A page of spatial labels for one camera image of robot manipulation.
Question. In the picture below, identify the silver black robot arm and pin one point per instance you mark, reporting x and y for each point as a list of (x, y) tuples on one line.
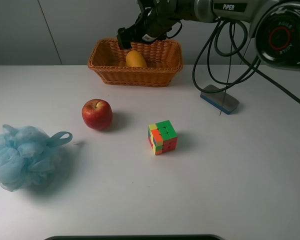
[(274, 24)]

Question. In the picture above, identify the red apple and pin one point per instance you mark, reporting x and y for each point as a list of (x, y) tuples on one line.
[(97, 114)]

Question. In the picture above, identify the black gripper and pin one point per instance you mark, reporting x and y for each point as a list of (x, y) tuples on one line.
[(156, 18)]

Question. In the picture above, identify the yellow orange mango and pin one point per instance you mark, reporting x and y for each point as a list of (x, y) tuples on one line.
[(135, 59)]

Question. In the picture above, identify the light blue bath loofah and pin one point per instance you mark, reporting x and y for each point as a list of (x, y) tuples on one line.
[(28, 156)]

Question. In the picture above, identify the grey blue board eraser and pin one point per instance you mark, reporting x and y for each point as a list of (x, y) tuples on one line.
[(221, 100)]

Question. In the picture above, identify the black curved bar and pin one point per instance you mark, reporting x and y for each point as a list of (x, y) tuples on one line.
[(140, 237)]

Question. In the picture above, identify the multicoloured puzzle cube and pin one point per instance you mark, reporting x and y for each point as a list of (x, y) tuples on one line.
[(162, 137)]

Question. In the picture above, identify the brown wicker basket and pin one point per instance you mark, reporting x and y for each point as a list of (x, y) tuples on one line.
[(163, 59)]

